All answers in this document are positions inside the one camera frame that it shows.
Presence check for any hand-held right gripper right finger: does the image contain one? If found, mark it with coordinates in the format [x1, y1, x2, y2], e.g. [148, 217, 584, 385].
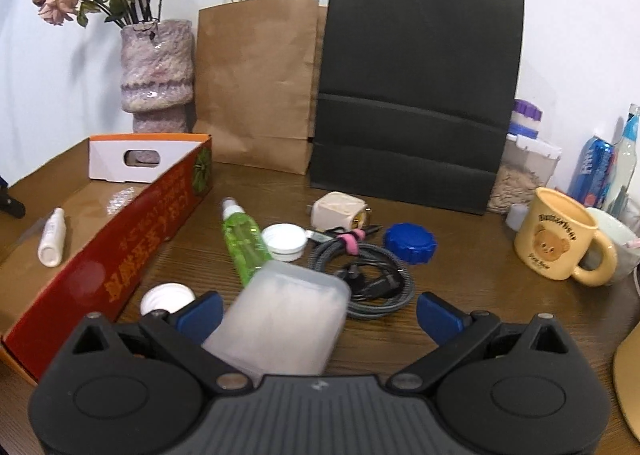
[390, 291, 571, 393]

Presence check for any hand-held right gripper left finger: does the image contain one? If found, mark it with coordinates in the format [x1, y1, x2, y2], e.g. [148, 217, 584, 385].
[70, 291, 253, 393]

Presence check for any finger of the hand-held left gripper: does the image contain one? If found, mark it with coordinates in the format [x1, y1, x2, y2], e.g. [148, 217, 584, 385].
[0, 194, 26, 220]

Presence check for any white ribbed cap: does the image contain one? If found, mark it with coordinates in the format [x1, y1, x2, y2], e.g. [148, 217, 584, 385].
[140, 283, 197, 318]

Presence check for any translucent plastic box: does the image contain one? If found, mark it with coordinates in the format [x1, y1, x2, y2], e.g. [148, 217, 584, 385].
[201, 260, 352, 378]

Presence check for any blue ribbed lid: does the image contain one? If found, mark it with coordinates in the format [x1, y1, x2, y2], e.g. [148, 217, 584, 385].
[382, 222, 438, 266]

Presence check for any grey braided cable bundle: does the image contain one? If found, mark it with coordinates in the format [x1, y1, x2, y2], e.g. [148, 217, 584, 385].
[306, 229, 416, 318]

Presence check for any green spray bottle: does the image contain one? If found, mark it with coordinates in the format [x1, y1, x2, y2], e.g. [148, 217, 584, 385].
[220, 197, 273, 286]

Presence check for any orange cardboard box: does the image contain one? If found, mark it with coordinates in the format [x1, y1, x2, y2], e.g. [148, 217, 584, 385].
[0, 133, 213, 383]

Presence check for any white round jar lid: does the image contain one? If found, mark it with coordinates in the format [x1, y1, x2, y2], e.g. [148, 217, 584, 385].
[261, 224, 308, 262]

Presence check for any cream charger adapter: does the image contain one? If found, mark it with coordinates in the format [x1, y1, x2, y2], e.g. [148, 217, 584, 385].
[306, 191, 375, 232]

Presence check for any small white bottle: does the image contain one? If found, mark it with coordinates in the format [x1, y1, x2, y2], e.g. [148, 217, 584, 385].
[37, 207, 67, 267]

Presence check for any small grey cap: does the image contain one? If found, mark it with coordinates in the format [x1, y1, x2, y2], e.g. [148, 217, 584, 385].
[505, 203, 527, 231]

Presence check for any yellow bear mug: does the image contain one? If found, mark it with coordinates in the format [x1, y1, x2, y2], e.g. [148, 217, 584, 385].
[514, 187, 618, 287]

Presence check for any clear seed container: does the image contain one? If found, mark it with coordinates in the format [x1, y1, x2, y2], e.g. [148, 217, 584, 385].
[487, 134, 562, 216]

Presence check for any white ceramic cup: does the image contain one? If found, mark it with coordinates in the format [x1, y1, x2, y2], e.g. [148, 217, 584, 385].
[582, 207, 640, 283]

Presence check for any yellow thermos bottle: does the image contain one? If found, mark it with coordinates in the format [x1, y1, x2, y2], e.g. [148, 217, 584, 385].
[612, 335, 640, 441]

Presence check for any pink knitted-look vase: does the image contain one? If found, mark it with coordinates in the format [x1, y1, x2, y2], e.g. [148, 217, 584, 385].
[120, 19, 196, 134]

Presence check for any blue drink can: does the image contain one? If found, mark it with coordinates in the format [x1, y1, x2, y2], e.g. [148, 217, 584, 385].
[567, 136, 616, 208]

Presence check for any purple white small jar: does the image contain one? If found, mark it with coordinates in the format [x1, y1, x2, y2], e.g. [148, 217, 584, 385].
[509, 99, 543, 140]

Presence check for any black paper bag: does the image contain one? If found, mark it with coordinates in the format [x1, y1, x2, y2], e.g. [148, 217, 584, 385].
[309, 0, 526, 216]

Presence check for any brown paper bag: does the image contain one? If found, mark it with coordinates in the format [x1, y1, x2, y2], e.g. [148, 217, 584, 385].
[192, 0, 328, 176]

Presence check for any clear glass bottle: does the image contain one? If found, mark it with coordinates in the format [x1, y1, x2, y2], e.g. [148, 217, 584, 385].
[602, 104, 640, 218]

